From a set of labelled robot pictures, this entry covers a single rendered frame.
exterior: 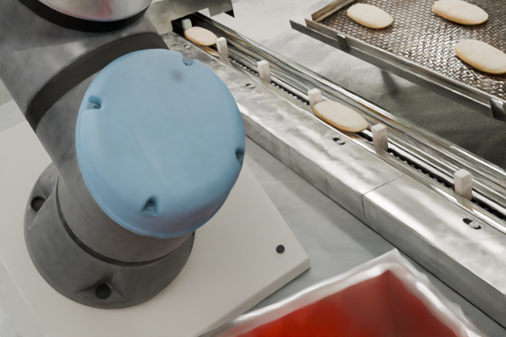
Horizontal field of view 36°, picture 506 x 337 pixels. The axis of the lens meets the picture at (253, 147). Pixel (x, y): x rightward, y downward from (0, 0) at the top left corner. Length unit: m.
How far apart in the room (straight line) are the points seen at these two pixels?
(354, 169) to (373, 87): 0.29
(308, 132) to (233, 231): 0.22
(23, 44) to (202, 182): 0.15
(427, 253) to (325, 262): 0.11
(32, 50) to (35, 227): 0.18
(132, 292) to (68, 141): 0.18
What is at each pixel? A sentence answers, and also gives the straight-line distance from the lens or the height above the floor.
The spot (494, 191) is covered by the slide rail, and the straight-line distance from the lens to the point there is 0.81.
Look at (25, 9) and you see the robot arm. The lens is 0.53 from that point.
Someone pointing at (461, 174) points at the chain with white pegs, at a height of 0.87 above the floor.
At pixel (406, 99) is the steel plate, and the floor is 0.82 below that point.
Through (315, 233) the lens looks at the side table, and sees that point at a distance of 0.82.
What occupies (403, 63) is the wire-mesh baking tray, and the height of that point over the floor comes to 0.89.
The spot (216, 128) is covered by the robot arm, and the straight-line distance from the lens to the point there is 0.52.
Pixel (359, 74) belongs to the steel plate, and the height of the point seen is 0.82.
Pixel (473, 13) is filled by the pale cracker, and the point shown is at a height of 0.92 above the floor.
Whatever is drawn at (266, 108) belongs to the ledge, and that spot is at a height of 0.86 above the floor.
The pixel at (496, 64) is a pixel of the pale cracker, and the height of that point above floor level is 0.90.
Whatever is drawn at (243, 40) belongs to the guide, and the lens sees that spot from 1.24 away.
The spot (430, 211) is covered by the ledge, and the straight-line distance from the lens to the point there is 0.76.
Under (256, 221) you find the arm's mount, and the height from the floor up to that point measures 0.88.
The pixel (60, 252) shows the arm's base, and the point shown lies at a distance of 0.65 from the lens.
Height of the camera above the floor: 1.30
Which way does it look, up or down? 29 degrees down
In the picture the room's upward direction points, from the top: 12 degrees counter-clockwise
